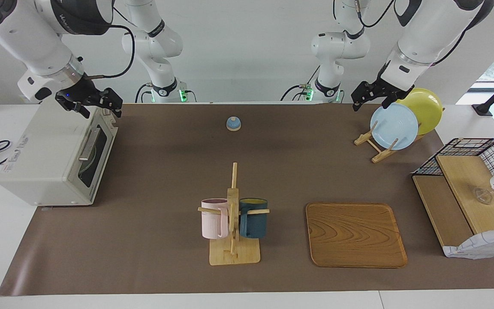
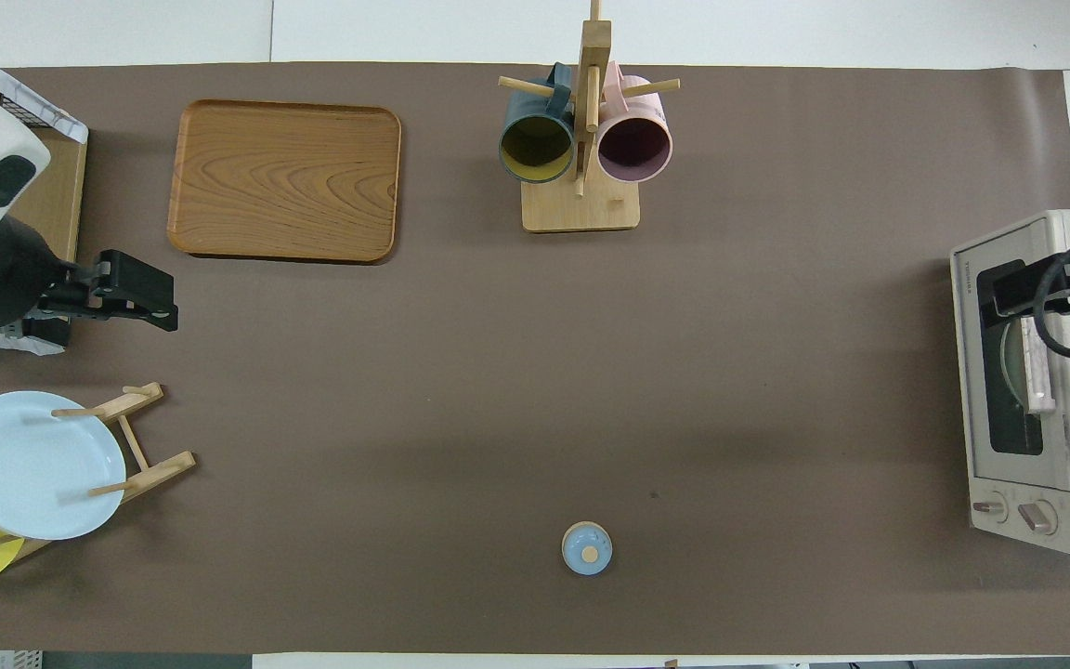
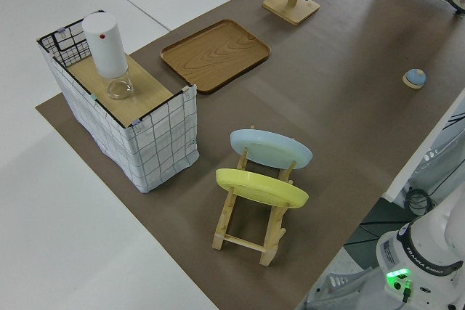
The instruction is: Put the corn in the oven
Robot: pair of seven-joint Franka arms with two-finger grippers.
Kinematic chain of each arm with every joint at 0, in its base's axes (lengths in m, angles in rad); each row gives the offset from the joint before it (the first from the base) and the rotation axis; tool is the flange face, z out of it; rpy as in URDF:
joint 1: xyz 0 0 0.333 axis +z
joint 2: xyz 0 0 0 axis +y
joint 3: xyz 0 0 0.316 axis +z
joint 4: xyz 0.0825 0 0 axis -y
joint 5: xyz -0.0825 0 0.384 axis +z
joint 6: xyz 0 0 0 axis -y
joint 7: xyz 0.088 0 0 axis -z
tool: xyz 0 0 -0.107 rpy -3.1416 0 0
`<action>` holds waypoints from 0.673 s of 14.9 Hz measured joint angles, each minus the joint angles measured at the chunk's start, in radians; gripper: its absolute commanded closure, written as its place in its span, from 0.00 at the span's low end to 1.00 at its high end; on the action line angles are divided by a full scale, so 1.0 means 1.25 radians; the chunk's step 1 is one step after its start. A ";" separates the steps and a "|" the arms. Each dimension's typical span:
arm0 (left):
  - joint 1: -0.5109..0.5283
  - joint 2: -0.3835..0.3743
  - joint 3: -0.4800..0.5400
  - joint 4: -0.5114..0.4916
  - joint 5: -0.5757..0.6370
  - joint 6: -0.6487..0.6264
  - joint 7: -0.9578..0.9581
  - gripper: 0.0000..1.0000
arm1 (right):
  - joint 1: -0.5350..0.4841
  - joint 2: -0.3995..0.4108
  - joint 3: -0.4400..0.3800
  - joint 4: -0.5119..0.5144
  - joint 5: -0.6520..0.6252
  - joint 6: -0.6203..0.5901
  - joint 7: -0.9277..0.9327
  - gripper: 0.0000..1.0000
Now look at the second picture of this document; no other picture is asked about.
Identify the dark blue mug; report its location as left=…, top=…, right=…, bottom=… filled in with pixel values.
left=498, top=63, right=576, bottom=185

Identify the wooden mug tree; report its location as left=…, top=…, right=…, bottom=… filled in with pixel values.
left=498, top=0, right=682, bottom=233

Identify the light blue plate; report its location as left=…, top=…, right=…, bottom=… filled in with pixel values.
left=0, top=390, right=128, bottom=542

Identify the wooden plate rack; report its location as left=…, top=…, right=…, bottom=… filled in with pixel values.
left=0, top=381, right=197, bottom=563

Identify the pale green plate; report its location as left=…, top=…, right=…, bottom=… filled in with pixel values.
left=1002, top=321, right=1030, bottom=410

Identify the dark wooden board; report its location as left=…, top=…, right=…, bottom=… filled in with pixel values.
left=10, top=128, right=88, bottom=266

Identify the brown wooden tray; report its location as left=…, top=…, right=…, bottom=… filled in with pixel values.
left=167, top=99, right=403, bottom=266

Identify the small blue lid cork knob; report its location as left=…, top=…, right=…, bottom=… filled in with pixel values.
left=561, top=521, right=614, bottom=576

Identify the brown table mat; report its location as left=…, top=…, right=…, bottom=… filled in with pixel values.
left=0, top=61, right=1070, bottom=657

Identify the pink mug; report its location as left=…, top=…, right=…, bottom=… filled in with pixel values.
left=596, top=61, right=674, bottom=184

